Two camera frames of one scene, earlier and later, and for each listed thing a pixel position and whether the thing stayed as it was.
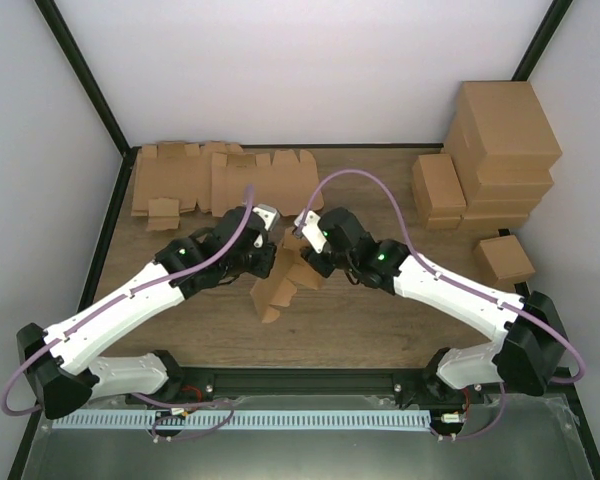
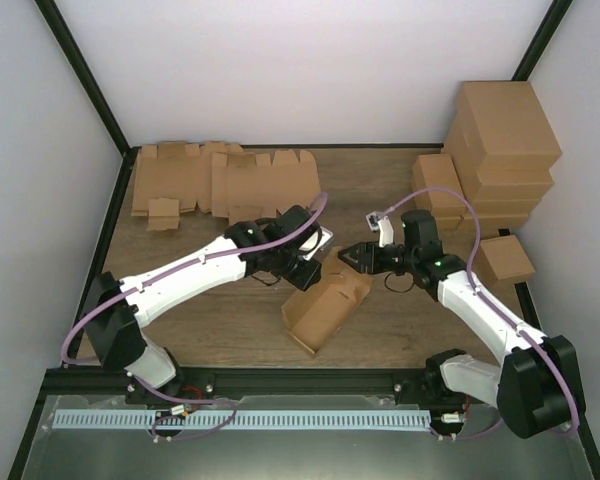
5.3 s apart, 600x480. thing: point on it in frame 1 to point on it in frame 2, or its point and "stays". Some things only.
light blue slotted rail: (243, 419) stays
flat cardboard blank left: (174, 179) stays
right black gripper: (323, 269) to (367, 250)
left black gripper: (262, 270) to (304, 280)
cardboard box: (292, 269) to (319, 311)
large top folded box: (499, 125) stays
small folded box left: (437, 190) stays
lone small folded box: (504, 260) stays
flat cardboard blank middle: (285, 182) stays
